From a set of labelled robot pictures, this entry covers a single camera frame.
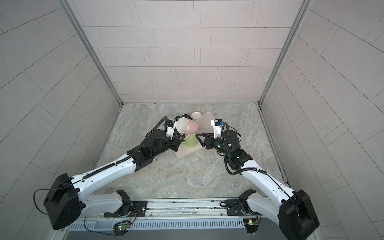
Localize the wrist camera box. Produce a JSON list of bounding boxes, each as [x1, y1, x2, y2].
[[211, 119, 224, 139], [165, 119, 176, 140]]

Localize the white vent grille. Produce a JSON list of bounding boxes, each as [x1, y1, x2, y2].
[[68, 218, 245, 232]]

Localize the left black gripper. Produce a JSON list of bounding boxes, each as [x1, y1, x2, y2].
[[150, 132, 186, 159]]

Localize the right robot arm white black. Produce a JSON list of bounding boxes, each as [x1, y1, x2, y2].
[[197, 130, 320, 240]]

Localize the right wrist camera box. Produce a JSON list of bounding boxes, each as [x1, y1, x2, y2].
[[211, 119, 224, 139]]

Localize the white mug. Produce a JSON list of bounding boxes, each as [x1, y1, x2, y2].
[[191, 112, 203, 122]]

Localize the circuit board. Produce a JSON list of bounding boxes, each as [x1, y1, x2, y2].
[[243, 218, 260, 235], [113, 221, 132, 237]]

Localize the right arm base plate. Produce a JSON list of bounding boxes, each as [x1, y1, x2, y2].
[[220, 199, 259, 216]]

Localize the right circuit board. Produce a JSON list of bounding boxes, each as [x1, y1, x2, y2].
[[243, 218, 260, 235]]

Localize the beige rectangular tray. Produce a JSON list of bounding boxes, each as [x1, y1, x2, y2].
[[174, 112, 216, 158]]

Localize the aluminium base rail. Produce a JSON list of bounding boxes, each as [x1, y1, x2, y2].
[[65, 196, 310, 222]]

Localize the pink mug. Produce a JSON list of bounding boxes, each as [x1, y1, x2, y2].
[[176, 117, 199, 140]]

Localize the left circuit board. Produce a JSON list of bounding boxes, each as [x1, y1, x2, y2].
[[113, 221, 132, 237]]

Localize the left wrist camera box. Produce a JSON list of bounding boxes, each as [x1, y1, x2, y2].
[[165, 119, 176, 140]]

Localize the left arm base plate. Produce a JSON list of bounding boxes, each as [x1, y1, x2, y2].
[[104, 201, 148, 218]]

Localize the light green mug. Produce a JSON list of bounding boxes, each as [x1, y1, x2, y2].
[[185, 134, 199, 149]]

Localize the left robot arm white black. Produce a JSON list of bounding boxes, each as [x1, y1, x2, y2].
[[44, 129, 185, 230]]

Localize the black mug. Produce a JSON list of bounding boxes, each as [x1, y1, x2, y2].
[[175, 114, 192, 121]]

